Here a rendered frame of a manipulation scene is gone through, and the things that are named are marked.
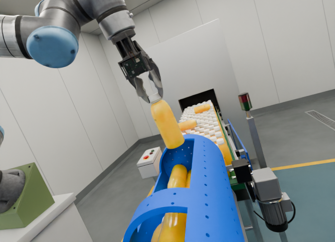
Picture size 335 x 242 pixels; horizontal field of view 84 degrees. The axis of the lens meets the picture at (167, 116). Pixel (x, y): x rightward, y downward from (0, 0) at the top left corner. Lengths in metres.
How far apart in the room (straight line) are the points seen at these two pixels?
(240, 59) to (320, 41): 1.58
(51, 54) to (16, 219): 0.81
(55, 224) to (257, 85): 4.64
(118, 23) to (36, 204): 0.90
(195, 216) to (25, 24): 0.51
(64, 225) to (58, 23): 0.94
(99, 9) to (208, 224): 0.54
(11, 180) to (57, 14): 0.79
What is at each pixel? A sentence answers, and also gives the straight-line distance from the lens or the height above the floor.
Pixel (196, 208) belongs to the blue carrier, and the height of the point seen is 1.21.
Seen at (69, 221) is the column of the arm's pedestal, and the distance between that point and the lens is 1.19.
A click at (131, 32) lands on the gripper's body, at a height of 1.63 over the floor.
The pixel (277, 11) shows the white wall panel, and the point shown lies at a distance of 5.12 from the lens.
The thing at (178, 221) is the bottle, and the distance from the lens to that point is 0.49.
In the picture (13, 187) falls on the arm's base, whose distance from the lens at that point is 1.10.
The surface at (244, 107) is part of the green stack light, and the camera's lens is 1.23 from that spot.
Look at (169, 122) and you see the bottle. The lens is 0.59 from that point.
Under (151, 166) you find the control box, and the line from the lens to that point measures 1.10.
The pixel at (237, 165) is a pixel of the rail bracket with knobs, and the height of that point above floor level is 1.00.
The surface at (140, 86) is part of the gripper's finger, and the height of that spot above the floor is 1.49.
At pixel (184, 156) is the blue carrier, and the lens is 0.87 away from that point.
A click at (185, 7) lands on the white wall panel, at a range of 5.17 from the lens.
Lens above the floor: 1.47
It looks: 10 degrees down
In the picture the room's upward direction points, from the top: 20 degrees counter-clockwise
